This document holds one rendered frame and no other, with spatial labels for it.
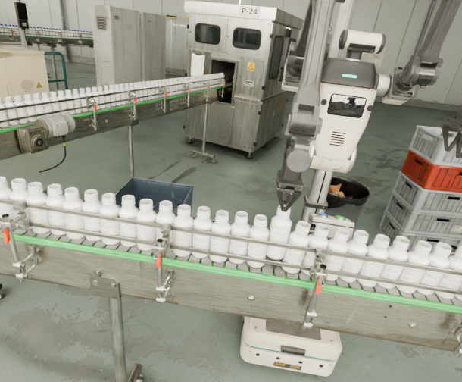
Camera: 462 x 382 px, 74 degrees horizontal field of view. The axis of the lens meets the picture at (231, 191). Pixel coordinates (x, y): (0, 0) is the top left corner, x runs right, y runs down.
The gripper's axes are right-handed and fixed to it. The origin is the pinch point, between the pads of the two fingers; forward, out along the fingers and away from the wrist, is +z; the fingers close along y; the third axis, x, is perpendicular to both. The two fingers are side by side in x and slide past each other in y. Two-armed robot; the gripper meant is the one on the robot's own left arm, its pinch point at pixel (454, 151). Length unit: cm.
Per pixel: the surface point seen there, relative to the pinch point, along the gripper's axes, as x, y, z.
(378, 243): 19.3, -16.4, 24.8
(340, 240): 30.0, -17.0, 25.3
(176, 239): 77, -18, 33
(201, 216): 70, -16, 25
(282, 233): 46, -17, 26
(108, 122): 180, 148, 49
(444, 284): -3.2, -16.5, 35.4
